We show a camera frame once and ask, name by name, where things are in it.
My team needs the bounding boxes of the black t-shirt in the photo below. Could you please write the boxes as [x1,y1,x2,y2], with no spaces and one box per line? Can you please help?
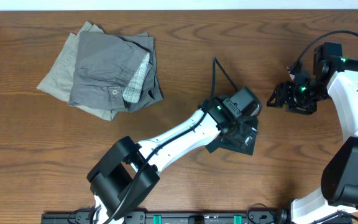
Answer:
[206,119,259,156]

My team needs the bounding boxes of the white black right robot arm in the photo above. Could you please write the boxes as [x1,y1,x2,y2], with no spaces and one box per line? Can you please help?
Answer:
[267,42,358,223]

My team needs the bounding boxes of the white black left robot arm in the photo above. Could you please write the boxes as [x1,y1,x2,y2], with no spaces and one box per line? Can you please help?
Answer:
[87,87,262,223]

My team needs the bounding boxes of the folded dark grey shorts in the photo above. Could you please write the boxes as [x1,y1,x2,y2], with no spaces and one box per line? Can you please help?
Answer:
[68,32,163,113]

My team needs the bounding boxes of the folded beige shorts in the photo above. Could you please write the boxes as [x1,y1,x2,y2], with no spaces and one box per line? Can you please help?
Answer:
[36,21,119,122]

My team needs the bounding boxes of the green rail clamp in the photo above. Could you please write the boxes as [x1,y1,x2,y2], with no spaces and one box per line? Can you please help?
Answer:
[233,215,242,224]
[153,215,162,224]

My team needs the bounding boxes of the black aluminium mounting rail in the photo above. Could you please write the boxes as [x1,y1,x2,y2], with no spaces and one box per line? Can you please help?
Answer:
[40,210,291,224]

